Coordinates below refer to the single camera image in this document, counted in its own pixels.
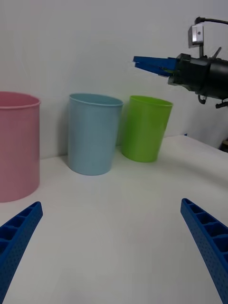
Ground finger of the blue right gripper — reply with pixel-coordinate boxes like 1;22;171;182
133;56;178;69
134;62;173;77

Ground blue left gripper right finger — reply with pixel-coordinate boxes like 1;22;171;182
180;198;228;304

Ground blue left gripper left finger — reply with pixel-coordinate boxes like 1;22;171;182
0;201;44;304

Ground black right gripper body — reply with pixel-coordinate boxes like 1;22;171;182
167;53;212;96

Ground green plastic bin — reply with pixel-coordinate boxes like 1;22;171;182
121;95;173;163

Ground pale blue plastic bin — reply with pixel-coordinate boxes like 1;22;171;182
68;93;124;176

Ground pink plastic bin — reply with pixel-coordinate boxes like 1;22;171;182
0;91;41;203

